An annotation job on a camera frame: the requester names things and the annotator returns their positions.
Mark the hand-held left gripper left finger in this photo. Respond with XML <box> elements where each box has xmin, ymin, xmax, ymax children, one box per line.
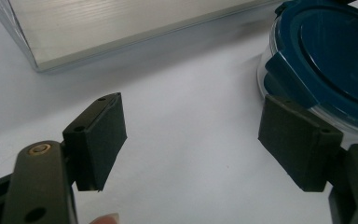
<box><xmin>62</xmin><ymin>91</ymin><xmax>128</xmax><ymax>192</ymax></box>

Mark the round container with blue lid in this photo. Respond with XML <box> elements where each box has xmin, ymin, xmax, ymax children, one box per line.
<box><xmin>255</xmin><ymin>0</ymin><xmax>358</xmax><ymax>138</ymax></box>

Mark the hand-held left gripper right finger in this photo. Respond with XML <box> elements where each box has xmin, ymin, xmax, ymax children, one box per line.
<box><xmin>257</xmin><ymin>93</ymin><xmax>345</xmax><ymax>193</ymax></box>

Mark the white wire rack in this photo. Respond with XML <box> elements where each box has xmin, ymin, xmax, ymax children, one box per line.
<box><xmin>0</xmin><ymin>0</ymin><xmax>282</xmax><ymax>74</ymax></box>

